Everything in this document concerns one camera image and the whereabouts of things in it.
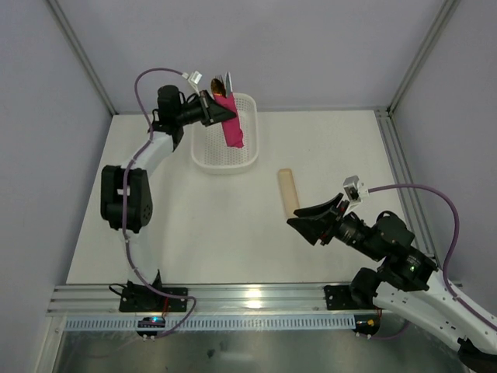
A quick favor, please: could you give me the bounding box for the right aluminium frame post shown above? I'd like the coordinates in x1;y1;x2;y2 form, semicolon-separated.
387;0;461;116

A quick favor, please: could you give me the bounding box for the aluminium front rail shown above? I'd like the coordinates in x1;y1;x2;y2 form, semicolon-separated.
46;280;471;315

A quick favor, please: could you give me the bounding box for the purple cable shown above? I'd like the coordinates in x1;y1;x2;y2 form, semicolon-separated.
364;184;497;341
120;68;197;339

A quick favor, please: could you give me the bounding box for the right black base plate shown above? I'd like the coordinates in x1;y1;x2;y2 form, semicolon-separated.
323;284;392;313

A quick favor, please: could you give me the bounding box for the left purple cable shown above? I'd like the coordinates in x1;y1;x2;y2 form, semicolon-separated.
120;68;197;339

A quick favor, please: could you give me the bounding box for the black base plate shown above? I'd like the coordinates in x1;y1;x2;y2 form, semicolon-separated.
323;284;392;313
119;286;187;313

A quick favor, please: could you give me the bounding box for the left aluminium frame post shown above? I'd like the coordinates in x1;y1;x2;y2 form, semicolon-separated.
44;0;118;116

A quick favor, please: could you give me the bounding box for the magenta paper napkin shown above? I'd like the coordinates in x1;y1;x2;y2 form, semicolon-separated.
214;94;244;148

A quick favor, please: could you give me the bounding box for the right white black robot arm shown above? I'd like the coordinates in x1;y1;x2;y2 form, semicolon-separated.
287;193;496;372

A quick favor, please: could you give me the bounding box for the right black connector box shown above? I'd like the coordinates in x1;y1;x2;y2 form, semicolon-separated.
353;315;381;339

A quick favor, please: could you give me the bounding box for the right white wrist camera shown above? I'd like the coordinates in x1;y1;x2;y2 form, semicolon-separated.
342;176;369;213

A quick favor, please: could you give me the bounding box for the right aluminium side rail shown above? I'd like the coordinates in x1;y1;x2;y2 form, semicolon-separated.
374;108;446;281

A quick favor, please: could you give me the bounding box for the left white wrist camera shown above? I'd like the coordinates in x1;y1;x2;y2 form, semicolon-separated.
182;71;203;95

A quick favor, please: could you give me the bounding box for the white perforated plastic basket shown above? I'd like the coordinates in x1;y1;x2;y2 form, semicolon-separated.
190;92;259;175

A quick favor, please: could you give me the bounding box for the beige utensil tray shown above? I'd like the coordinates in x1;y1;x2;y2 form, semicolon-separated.
277;168;300;218

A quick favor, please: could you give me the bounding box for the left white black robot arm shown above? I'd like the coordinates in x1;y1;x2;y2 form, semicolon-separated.
100;85;238;312

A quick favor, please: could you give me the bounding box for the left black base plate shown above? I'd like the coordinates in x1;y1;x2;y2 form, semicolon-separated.
119;286;187;313

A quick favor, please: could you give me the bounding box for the black connector box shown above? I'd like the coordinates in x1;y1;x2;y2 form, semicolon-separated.
353;315;381;339
137;316;165;341

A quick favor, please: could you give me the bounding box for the left black connector box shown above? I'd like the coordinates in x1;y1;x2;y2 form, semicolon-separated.
137;316;165;341

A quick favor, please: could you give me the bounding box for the gold spoon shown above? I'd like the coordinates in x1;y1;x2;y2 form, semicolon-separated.
210;78;226;97

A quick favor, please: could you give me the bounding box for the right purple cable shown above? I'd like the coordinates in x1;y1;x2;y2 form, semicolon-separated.
364;184;497;341

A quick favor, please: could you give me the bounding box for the slotted white cable duct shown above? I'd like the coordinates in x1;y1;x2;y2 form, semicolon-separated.
65;314;355;332

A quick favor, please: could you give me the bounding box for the aluminium frame post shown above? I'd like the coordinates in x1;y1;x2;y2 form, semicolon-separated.
387;0;461;116
44;0;118;116

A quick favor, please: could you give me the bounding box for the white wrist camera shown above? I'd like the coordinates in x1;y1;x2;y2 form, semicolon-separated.
182;71;203;95
342;176;369;213

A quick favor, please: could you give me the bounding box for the silver fork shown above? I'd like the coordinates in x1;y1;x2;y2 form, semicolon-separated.
216;75;226;87

